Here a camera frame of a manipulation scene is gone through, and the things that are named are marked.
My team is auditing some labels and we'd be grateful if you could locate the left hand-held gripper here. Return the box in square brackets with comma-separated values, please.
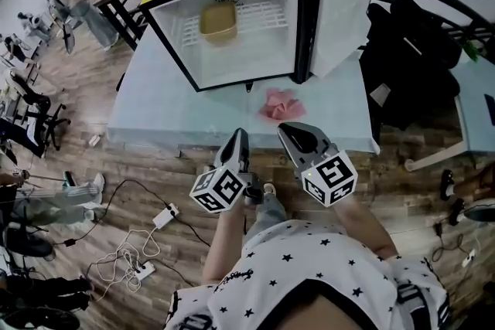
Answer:
[189, 127, 266, 214]

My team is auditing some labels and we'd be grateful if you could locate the black controller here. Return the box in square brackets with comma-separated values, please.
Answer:
[449, 198, 466, 226]
[440, 168, 456, 202]

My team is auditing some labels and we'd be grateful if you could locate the round fan base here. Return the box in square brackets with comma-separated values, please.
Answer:
[463, 198, 495, 223]

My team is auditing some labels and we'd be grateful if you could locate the light blue tablecloth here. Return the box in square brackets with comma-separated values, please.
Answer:
[107, 22, 382, 156]

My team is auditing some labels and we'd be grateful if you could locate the person's right forearm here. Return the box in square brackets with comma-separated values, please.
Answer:
[334, 193, 400, 260]

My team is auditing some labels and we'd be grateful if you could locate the white side table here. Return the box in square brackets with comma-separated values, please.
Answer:
[405, 49, 495, 172]

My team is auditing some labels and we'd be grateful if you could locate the black cable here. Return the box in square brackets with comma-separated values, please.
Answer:
[52, 179, 212, 248]

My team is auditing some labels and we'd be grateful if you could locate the green plant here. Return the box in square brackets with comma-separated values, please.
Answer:
[461, 39, 481, 61]

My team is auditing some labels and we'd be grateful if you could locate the tan plastic container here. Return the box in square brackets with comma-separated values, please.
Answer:
[198, 2, 239, 48]

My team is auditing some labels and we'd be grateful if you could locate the white cable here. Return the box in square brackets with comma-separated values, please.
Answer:
[85, 226, 162, 302]

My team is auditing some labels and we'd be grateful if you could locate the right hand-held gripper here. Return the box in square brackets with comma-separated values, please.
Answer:
[277, 121, 360, 209]

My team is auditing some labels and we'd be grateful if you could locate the person's jeans leg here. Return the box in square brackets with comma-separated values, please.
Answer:
[244, 192, 288, 241]

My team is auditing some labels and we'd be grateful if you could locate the person's star print shirt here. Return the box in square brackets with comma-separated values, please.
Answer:
[164, 219, 452, 330]

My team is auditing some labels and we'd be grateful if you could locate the black office chair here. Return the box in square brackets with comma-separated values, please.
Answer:
[364, 0, 464, 131]

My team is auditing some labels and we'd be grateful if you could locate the black swivel chair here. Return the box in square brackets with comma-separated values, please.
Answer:
[6, 68, 72, 158]

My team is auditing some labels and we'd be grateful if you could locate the person's left forearm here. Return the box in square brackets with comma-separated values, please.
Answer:
[202, 200, 249, 284]

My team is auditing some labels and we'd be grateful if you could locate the pink cloth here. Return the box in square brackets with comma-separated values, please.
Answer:
[258, 87, 308, 124]

